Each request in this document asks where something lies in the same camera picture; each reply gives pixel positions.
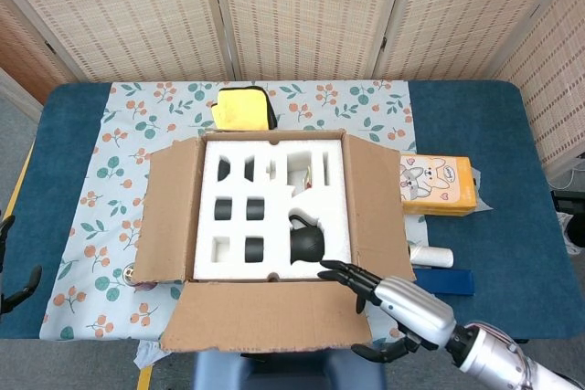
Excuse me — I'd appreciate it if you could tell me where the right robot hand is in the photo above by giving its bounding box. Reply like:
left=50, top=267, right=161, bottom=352
left=317, top=259, right=458, bottom=366

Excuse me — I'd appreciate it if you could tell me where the white foam insert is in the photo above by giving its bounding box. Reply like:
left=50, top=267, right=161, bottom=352
left=193, top=138, right=351, bottom=282

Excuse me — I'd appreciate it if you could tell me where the red cardboard box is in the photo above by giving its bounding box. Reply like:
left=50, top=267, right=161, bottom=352
left=132, top=129, right=417, bottom=354

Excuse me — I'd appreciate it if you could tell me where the yellow sponge pack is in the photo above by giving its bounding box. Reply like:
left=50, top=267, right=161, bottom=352
left=210, top=87, right=271, bottom=132

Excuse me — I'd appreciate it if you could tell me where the floral tablecloth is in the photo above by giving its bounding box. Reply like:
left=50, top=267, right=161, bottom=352
left=39, top=80, right=440, bottom=343

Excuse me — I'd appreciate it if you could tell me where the black pouch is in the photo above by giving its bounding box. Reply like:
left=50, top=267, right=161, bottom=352
left=218, top=85, right=280, bottom=130

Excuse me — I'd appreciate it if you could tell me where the blue rectangular box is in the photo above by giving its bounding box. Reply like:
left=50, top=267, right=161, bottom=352
left=413, top=269, right=475, bottom=296

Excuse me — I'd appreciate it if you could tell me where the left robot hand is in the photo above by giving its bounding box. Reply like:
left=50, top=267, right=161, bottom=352
left=0, top=215, right=43, bottom=318

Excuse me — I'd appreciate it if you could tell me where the bamboo folding screen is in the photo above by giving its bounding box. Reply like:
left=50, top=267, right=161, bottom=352
left=0, top=0, right=585, bottom=176

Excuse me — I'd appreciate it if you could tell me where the black teapot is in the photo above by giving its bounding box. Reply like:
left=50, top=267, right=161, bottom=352
left=287, top=214, right=326, bottom=268

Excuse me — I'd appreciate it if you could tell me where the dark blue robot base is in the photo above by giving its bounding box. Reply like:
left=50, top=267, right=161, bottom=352
left=191, top=348, right=388, bottom=390

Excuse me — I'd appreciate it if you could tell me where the red drink can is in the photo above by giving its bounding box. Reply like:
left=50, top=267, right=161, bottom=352
left=122, top=262, right=159, bottom=293

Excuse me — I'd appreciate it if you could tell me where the orange cartoon tissue pack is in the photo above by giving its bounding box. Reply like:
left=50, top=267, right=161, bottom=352
left=399, top=154, right=479, bottom=217

